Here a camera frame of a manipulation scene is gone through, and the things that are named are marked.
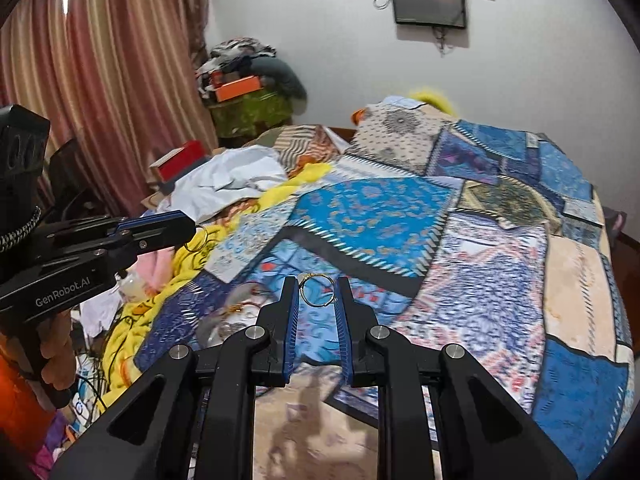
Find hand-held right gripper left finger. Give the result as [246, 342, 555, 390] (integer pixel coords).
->
[50, 276, 301, 480]

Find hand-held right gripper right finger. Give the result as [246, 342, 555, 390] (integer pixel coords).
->
[336, 276, 578, 480]

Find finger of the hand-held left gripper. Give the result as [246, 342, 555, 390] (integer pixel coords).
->
[47, 211, 195, 250]
[94, 218, 197, 274]

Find thin gold ring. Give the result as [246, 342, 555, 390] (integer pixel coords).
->
[298, 272, 337, 309]

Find braided red gold bracelet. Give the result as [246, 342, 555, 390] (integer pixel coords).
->
[227, 285, 267, 319]

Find white foam jewelry tray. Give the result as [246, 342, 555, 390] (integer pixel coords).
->
[197, 280, 274, 349]

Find person's left forearm orange sleeve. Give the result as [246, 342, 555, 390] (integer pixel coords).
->
[0, 332, 57, 458]

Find person's left hand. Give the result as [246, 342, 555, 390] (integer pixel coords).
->
[37, 307, 80, 409]

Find pink cloth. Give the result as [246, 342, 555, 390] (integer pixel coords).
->
[137, 247, 177, 295]

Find gold hoop bangle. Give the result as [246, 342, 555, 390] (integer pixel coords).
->
[184, 227, 217, 267]

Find clear plastic bottle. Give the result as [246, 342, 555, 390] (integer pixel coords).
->
[117, 272, 152, 305]

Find red box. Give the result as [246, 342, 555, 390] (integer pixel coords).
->
[149, 141, 209, 184]

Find yellow cloth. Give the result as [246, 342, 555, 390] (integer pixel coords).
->
[100, 162, 334, 402]

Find white cloth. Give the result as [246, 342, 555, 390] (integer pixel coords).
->
[169, 145, 289, 222]

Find blue patchwork printed blanket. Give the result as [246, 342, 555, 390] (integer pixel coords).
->
[132, 95, 637, 480]

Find striped pink curtain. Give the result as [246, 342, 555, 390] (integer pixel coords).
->
[0, 0, 222, 243]

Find green covered stand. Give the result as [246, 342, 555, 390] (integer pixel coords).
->
[207, 89, 296, 141]

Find orange box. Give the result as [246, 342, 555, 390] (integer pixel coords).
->
[215, 75, 264, 104]

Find brown striped cloth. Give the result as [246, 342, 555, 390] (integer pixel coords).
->
[255, 124, 352, 172]

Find pile of clothes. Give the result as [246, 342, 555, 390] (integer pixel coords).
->
[195, 37, 279, 95]

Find beige patterned pillow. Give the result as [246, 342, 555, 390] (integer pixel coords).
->
[345, 97, 462, 177]

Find dark green cloth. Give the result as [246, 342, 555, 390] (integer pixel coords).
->
[250, 56, 309, 113]

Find beige plush blanket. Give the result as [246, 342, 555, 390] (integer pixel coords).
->
[250, 240, 632, 480]

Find black cables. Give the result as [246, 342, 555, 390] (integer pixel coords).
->
[74, 349, 132, 413]

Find small wall monitor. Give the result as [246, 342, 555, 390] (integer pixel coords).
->
[390, 0, 469, 30]

